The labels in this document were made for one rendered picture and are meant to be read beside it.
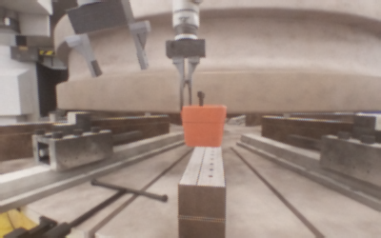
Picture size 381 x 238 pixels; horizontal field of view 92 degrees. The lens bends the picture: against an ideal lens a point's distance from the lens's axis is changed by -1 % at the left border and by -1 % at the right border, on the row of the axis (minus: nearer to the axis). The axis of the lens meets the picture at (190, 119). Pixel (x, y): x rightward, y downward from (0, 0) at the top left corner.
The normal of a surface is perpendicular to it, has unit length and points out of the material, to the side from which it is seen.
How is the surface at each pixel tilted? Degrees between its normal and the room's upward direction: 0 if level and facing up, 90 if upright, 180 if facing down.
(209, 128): 97
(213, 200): 90
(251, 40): 90
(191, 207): 90
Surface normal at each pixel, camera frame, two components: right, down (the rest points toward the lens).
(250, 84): -0.02, 0.10
